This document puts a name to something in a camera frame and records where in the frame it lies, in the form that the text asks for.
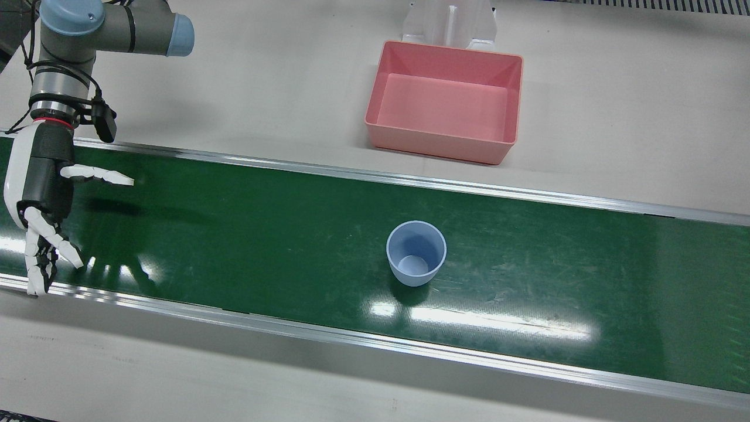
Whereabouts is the pink plastic box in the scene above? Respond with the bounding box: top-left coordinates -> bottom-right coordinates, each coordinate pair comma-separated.
364,40 -> 524,166

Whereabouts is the blue plastic cup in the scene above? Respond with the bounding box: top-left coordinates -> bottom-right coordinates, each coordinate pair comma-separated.
386,220 -> 448,287

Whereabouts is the green conveyor belt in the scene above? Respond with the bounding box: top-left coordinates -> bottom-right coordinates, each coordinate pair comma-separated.
0,138 -> 750,394

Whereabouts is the right white grey robot hand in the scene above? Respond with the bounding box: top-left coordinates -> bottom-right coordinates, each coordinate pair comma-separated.
3,119 -> 135,297

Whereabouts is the aluminium conveyor side rail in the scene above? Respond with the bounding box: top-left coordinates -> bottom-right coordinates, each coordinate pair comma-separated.
0,273 -> 750,411
0,130 -> 750,227

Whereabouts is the black ribbed grille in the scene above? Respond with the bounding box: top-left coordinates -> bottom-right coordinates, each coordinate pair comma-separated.
545,0 -> 750,15

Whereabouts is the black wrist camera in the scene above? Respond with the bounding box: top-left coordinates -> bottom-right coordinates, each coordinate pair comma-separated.
91,100 -> 118,143

